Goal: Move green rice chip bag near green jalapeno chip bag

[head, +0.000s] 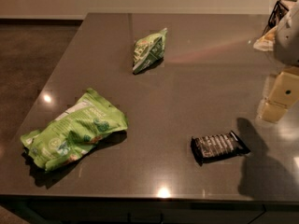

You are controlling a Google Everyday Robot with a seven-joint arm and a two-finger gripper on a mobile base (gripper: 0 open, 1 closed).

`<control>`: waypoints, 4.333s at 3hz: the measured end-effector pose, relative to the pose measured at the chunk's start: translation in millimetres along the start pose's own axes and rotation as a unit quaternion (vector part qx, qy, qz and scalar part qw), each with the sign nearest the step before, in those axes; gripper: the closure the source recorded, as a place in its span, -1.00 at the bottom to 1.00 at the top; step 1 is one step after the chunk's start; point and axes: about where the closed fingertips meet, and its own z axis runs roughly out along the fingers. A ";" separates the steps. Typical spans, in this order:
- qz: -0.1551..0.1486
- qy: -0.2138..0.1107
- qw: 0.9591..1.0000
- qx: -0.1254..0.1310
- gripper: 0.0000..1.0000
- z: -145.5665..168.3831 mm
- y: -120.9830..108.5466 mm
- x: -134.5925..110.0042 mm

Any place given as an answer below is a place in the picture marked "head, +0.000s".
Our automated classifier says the black snack bar wrapper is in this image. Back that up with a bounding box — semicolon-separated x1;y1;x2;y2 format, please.
191;131;250;166

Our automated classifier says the black wire basket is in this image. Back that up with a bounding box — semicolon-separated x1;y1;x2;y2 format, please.
267;0;296;28

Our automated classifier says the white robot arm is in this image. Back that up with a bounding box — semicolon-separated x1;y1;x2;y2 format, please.
260;2;299;123

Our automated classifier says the large green rice chip bag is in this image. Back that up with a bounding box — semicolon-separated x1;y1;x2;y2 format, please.
21;89;128;172

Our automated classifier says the small green jalapeno chip bag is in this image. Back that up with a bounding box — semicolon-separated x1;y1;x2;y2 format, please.
133;28;167;74

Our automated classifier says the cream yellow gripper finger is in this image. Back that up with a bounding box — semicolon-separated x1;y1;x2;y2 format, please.
261;66;299;123

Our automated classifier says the pale yellow snack bag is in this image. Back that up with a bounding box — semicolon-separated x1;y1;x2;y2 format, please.
253;26;277;52

